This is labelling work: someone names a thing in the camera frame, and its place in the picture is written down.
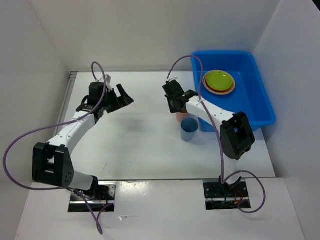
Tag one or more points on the pink cup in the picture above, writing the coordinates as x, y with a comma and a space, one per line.
180, 116

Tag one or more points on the brown woven bamboo tray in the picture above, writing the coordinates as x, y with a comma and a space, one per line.
221, 93

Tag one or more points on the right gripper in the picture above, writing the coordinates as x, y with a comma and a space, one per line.
172, 109

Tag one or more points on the green plate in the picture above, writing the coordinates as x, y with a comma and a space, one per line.
219, 80

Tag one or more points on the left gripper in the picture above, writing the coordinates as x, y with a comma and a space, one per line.
119, 102

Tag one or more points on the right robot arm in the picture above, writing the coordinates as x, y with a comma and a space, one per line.
234, 132

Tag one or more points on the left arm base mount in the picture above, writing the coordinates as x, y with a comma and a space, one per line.
103, 199

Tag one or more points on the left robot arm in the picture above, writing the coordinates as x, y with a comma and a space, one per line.
52, 162

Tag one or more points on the blue cup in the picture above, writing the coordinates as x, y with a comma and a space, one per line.
188, 129

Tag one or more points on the blue plastic bin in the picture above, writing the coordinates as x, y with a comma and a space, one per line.
249, 96

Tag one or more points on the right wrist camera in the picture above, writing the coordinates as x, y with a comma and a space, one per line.
172, 79

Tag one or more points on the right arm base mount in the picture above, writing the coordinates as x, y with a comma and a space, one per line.
219, 196

